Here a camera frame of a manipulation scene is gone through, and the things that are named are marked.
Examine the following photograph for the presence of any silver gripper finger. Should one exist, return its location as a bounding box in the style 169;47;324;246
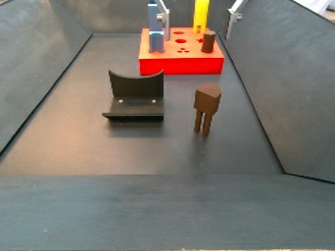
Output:
156;0;169;40
225;0;244;39

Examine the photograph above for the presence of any brown three prong peg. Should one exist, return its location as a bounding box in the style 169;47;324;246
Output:
193;83;221;136

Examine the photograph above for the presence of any yellow two prong peg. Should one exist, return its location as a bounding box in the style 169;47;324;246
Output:
192;0;209;33

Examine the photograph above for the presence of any red peg board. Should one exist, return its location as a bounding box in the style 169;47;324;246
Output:
139;27;225;75

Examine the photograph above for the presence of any dark blue rectangular peg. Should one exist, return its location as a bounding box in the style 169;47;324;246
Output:
148;0;165;38

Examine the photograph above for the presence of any light blue rectangular peg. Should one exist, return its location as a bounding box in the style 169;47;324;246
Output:
149;31;165;53

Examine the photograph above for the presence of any brown hexagonal peg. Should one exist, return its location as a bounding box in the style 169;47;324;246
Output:
201;30;216;53

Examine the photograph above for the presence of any black curved holder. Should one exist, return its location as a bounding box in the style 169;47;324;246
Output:
101;72;165;121

